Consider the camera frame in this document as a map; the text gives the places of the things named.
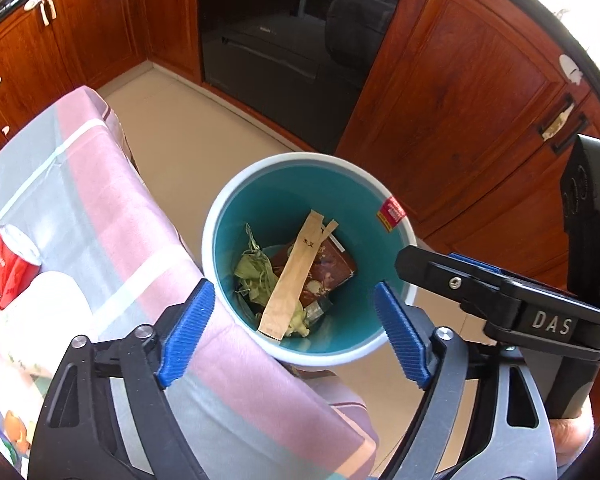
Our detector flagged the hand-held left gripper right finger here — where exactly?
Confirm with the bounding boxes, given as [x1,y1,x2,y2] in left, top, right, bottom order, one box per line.
[374,281,561,480]

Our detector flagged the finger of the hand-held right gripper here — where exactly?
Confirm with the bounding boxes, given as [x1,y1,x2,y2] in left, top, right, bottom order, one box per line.
[447,254,503,275]
[394,244,526,326]

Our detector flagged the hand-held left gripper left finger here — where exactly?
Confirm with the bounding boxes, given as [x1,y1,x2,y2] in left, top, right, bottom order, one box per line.
[27,279,216,480]

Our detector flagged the white paper cup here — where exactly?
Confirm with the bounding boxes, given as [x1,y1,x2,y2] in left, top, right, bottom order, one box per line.
[0,271,93,377]

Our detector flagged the teal and white waste bin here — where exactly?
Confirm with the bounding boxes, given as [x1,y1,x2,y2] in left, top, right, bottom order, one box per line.
[201,152,418,368]

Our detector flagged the red soda can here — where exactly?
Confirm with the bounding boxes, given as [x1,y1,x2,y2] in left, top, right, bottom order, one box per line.
[0,224,43,338]

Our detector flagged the orange snack packet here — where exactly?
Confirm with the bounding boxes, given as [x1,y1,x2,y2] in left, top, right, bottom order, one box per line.
[0,407,33,461]

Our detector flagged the person's right hand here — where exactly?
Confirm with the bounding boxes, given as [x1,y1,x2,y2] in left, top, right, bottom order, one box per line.
[547,407,595,463]

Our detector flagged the crumpled green leaves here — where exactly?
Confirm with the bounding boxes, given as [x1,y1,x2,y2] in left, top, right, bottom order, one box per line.
[234,224,287,307]

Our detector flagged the brown snack packet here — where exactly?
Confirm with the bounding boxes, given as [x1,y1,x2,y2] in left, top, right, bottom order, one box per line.
[270,237,357,307]

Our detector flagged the brown paper chopstick sleeve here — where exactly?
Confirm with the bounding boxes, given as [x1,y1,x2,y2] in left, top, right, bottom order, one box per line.
[256,210,341,343]

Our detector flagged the pink and grey checked tablecloth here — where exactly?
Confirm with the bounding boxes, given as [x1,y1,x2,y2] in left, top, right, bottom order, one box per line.
[0,85,381,480]

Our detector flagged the white round child lock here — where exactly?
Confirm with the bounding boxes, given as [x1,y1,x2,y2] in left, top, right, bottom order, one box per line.
[559,54,583,83]

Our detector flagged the black built-in oven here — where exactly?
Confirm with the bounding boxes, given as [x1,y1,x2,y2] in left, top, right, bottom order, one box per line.
[196,0,406,155]

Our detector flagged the wooden cabinet with drawers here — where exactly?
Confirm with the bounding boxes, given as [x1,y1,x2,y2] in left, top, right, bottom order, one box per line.
[0,0,203,163]

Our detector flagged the white strap child lock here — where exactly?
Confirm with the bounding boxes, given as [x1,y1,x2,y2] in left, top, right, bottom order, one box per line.
[542,110,572,142]

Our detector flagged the wooden cabinet with black handles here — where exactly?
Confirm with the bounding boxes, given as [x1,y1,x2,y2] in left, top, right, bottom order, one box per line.
[335,0,600,291]

